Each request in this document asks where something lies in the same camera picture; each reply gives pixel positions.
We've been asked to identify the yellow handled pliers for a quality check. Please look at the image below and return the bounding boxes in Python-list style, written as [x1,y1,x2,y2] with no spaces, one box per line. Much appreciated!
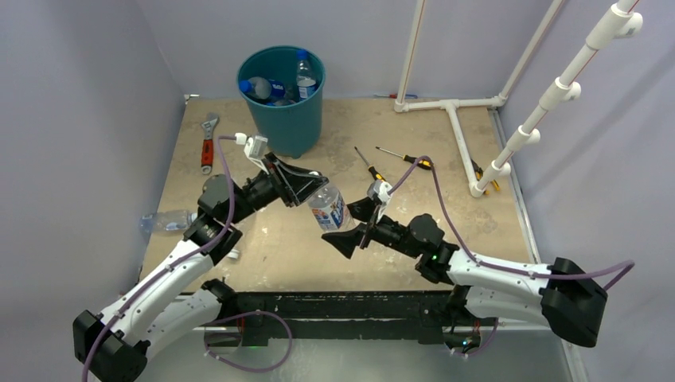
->
[471,159,501,193]

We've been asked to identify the white PVC pipe frame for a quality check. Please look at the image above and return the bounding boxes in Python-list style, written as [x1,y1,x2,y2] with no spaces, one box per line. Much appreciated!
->
[393,0,645,199]

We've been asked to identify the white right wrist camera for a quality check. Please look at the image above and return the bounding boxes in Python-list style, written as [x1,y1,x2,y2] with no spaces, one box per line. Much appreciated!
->
[367,180,393,223]

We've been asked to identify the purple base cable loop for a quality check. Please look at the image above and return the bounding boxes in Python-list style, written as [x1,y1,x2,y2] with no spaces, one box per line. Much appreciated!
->
[203,310,295,373]

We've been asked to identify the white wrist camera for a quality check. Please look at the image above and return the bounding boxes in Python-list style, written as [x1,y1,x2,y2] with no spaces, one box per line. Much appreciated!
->
[367,180,393,223]
[234,132,268,173]

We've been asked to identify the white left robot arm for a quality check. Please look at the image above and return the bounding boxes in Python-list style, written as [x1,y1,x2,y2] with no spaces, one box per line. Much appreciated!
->
[73,154,329,381]

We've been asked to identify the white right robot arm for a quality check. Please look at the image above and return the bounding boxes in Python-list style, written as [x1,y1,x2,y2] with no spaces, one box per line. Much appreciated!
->
[322,213,607,348]

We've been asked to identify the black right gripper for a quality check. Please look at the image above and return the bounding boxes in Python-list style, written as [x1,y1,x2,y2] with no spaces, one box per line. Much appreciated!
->
[322,193,421,259]

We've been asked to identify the long yellow black screwdriver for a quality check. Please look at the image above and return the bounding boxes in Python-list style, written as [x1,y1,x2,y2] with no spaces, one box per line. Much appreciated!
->
[375,146,433,170]

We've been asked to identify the black metal base frame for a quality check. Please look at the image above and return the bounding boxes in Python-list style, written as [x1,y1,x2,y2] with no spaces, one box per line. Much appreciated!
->
[187,290,502,349]

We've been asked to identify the teal plastic bin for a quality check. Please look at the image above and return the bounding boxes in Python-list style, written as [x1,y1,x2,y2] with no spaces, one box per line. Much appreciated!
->
[236,45,326,158]

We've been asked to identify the Pepsi bottle blue cap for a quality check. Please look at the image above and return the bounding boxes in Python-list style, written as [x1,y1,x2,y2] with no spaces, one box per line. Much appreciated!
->
[296,49,318,100]

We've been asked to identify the clear bottle red white label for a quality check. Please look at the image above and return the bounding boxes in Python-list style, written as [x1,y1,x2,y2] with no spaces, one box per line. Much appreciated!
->
[307,182,355,232]

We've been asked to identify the short yellow black screwdriver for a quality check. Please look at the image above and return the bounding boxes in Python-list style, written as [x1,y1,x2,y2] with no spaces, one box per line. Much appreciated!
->
[354,146,386,181]

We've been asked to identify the red handled adjustable wrench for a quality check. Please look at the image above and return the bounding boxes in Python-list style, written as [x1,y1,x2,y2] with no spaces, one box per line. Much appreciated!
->
[200,112,220,175]

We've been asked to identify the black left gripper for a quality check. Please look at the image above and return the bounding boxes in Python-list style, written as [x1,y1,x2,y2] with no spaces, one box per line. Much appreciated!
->
[227,152,326,225]

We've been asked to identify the clear bottle white cap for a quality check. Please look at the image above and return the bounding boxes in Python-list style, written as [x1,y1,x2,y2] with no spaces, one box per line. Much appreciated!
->
[226,249,240,259]

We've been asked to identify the red blue pen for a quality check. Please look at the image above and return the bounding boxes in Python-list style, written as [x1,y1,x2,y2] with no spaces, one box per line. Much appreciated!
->
[373,93,419,99]

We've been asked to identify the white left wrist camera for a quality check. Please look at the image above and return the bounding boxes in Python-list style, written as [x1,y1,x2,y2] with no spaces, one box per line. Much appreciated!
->
[234,132,268,173]

